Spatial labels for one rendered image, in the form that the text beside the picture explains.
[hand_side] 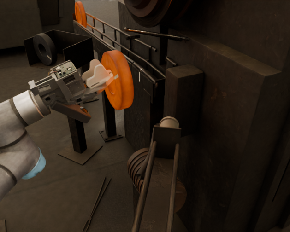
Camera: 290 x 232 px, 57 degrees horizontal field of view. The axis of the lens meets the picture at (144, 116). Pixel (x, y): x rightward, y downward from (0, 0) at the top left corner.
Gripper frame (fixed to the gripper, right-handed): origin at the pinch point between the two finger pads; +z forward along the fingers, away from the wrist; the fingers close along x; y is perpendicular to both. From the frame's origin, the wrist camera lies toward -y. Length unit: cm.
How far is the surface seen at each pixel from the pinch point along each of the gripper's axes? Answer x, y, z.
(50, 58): 70, -19, -14
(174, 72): 1.8, -9.8, 17.5
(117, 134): 76, -89, 1
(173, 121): -7.4, -18.5, 9.7
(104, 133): 80, -87, -6
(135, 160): -1.2, -32.4, -4.3
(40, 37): 74, -9, -13
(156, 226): -32.7, -17.1, -9.5
